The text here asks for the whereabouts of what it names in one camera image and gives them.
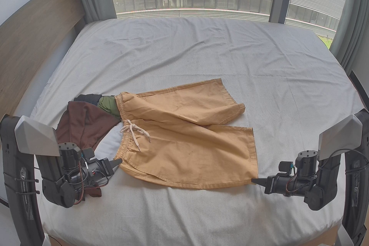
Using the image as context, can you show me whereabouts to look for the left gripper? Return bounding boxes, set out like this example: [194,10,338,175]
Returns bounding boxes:
[86,158,113,182]

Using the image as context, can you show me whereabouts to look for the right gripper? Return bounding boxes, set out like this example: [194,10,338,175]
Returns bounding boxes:
[265,175,292,195]

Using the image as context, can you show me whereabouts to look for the tan shorts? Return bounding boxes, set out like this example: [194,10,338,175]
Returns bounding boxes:
[113,78,258,190]

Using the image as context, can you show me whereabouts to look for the bed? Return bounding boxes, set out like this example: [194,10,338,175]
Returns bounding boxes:
[0,0,369,246]

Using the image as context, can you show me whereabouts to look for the white garment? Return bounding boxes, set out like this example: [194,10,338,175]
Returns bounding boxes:
[94,121,127,180]

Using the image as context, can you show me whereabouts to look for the brown garment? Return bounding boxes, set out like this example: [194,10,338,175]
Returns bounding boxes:
[56,101,121,198]

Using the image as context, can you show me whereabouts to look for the green garment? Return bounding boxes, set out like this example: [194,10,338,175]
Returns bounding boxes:
[97,96,120,118]

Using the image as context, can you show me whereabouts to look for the black garment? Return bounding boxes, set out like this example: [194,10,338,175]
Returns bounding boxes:
[73,93,101,105]

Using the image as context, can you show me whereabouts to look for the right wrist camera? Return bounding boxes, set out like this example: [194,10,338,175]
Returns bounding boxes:
[278,161,293,175]

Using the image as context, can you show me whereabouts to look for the black cable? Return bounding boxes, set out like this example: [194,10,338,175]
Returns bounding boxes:
[317,150,346,172]

